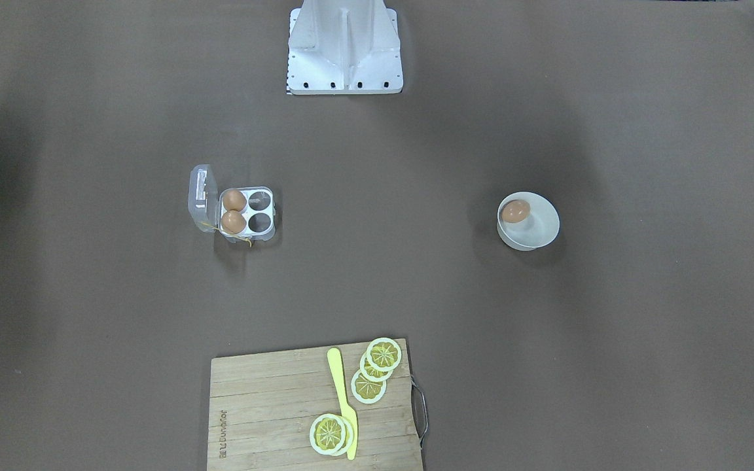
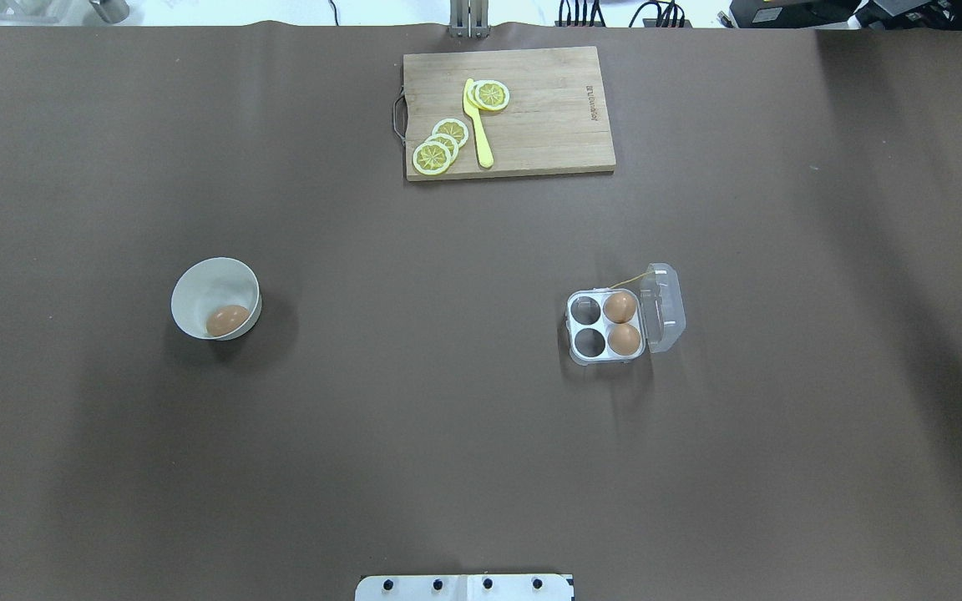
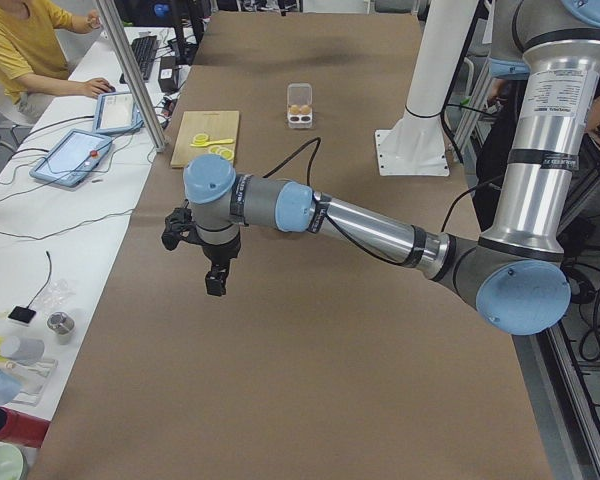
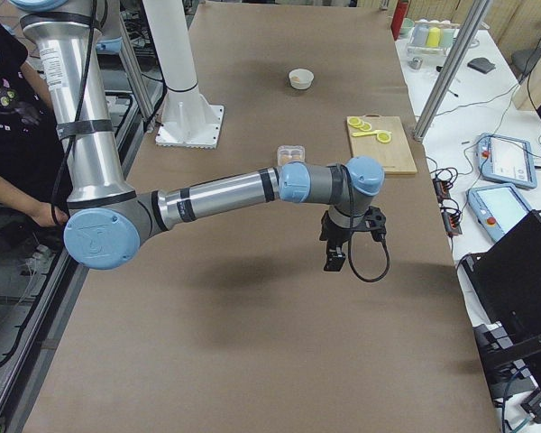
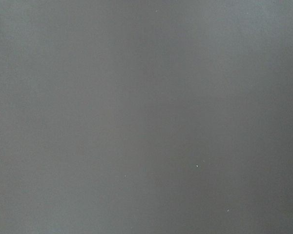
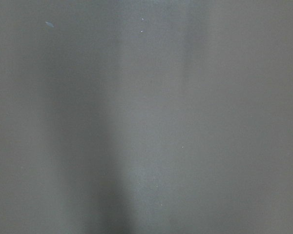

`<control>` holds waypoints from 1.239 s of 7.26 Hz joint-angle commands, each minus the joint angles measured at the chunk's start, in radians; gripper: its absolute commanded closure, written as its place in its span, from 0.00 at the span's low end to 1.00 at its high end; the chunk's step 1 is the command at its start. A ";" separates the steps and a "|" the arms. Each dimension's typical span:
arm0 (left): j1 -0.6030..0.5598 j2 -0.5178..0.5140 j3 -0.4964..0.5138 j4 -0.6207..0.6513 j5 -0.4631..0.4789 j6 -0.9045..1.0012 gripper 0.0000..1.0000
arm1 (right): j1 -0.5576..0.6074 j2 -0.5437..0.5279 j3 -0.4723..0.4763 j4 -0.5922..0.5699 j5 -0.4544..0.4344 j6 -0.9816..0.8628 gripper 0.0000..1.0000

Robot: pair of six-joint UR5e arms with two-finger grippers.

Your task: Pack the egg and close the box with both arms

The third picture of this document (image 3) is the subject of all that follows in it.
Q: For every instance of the small metal cup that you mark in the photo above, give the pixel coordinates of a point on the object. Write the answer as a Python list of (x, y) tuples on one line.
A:
[(62, 325)]

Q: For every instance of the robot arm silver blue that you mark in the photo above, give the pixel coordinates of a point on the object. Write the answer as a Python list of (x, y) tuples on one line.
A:
[(511, 274)]

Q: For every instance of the lemon slice single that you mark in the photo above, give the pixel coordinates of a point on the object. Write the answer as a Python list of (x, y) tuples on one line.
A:
[(200, 140)]

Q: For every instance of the person in yellow shirt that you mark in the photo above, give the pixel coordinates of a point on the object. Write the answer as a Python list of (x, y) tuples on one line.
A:
[(33, 68)]

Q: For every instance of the wooden cutting board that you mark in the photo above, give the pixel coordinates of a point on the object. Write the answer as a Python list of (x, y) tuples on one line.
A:
[(203, 132)]

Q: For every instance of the blue teach pendant near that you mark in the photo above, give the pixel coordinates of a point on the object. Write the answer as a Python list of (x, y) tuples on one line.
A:
[(72, 159)]

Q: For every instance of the pale green bowl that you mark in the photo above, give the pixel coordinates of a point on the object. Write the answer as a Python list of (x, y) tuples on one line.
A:
[(13, 465)]

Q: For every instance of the aluminium frame post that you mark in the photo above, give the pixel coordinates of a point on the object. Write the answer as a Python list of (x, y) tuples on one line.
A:
[(116, 31)]

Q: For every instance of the yellow plastic knife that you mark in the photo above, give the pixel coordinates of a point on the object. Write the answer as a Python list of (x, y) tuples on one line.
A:
[(219, 142)]

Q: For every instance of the black square pad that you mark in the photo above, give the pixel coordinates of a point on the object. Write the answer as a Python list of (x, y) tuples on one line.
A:
[(22, 315)]

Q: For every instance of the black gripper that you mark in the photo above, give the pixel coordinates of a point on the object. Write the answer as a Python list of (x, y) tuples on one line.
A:
[(221, 252)]

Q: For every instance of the grey cup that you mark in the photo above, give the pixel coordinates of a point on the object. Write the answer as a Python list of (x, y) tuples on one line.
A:
[(23, 350)]

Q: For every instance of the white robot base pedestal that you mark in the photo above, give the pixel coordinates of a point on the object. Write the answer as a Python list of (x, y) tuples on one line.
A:
[(415, 145)]

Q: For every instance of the blue teach pendant far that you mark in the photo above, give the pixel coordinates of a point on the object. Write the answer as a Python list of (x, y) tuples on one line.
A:
[(116, 113)]

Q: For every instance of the red cylinder cup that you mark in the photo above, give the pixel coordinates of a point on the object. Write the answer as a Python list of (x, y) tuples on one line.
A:
[(22, 429)]

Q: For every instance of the black keyboard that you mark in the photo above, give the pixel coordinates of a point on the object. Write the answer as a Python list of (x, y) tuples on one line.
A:
[(144, 50)]

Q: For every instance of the blue teach pendant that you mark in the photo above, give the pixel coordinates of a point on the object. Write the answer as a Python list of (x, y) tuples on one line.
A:
[(116, 113), (72, 159)]

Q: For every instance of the clear plastic egg box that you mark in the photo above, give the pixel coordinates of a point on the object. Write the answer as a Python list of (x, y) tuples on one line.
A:
[(300, 93)]

